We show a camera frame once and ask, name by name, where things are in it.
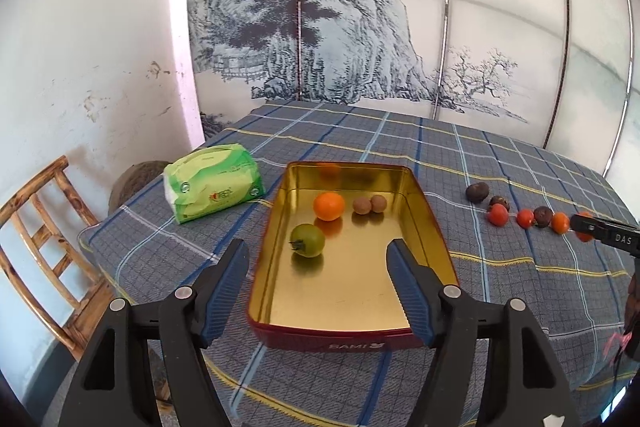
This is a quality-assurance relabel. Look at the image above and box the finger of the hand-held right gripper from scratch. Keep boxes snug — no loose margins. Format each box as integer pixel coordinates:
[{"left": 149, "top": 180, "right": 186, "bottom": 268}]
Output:
[{"left": 570, "top": 214, "right": 607, "bottom": 236}]

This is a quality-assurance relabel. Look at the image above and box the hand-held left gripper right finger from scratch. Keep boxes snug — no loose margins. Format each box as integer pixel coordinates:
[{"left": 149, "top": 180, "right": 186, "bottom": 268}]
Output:
[{"left": 386, "top": 238, "right": 583, "bottom": 427}]

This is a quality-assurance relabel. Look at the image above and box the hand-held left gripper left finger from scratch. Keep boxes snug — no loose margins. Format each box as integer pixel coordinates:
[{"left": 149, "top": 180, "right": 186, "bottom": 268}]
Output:
[{"left": 59, "top": 238, "right": 250, "bottom": 427}]

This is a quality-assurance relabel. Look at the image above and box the red tin box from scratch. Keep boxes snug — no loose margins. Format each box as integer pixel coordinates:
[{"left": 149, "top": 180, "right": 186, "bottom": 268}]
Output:
[{"left": 246, "top": 161, "right": 460, "bottom": 353}]

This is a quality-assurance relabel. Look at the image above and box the green tomato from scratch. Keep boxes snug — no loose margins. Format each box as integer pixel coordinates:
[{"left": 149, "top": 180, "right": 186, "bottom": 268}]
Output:
[{"left": 289, "top": 223, "right": 326, "bottom": 259}]

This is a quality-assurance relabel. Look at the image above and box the green tissue pack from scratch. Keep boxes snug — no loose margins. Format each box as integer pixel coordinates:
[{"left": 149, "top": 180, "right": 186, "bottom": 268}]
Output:
[{"left": 163, "top": 145, "right": 267, "bottom": 225}]

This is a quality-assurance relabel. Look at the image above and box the orange tangerine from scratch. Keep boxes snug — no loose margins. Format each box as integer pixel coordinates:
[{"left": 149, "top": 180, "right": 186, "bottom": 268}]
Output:
[{"left": 313, "top": 191, "right": 346, "bottom": 222}]

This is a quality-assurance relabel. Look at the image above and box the round brown woven stool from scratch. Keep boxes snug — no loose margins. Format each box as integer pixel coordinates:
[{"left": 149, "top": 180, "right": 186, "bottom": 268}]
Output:
[{"left": 108, "top": 161, "right": 173, "bottom": 218}]

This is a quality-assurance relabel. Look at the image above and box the grey plaid tablecloth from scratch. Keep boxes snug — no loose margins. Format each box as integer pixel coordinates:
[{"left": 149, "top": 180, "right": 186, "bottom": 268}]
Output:
[{"left": 77, "top": 101, "right": 640, "bottom": 427}]

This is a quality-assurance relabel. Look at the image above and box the wooden chair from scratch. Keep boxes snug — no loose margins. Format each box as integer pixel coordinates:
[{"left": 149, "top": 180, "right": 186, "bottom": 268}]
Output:
[{"left": 0, "top": 155, "right": 118, "bottom": 360}]

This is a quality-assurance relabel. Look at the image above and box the landscape painted folding screen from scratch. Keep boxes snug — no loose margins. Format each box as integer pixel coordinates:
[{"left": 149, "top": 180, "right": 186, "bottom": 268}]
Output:
[{"left": 187, "top": 0, "right": 640, "bottom": 178}]

